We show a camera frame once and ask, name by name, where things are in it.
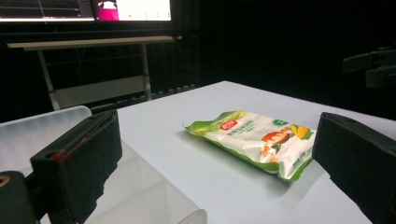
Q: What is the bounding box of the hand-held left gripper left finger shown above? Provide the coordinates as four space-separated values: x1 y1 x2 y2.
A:
30 109 123 224

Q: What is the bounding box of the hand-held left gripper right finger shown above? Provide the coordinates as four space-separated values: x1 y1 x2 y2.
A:
312 111 396 224

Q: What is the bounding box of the green and white snack bag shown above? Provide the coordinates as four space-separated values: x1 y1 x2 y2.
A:
183 110 318 182

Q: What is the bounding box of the clear plastic box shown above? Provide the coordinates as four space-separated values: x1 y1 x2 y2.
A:
0 105 208 224

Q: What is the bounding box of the white desk with metal legs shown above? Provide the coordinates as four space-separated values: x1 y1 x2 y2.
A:
7 35 183 112

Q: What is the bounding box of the dark screen monitor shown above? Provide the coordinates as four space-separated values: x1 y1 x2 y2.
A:
0 0 95 23

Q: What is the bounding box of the white and pink screen monitor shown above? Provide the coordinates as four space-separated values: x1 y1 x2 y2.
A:
92 0 173 22

